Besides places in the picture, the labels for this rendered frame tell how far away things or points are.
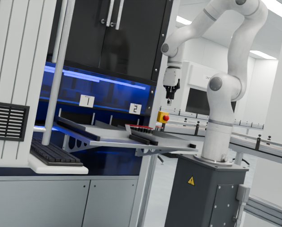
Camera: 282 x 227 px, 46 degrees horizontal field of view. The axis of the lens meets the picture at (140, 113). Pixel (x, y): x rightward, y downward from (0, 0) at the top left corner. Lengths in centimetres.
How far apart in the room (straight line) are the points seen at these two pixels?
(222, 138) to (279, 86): 164
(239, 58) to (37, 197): 122
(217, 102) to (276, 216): 113
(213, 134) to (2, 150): 95
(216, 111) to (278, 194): 165
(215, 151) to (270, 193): 160
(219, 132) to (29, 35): 95
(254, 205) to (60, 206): 135
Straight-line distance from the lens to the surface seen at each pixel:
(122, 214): 220
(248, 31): 167
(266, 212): 254
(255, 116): 1095
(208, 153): 163
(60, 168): 122
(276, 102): 318
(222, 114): 161
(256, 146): 250
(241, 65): 166
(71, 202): 197
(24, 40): 111
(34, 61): 112
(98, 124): 195
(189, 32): 179
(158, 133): 204
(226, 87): 156
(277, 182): 314
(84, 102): 184
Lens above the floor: 111
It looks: 3 degrees down
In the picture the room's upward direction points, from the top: 11 degrees clockwise
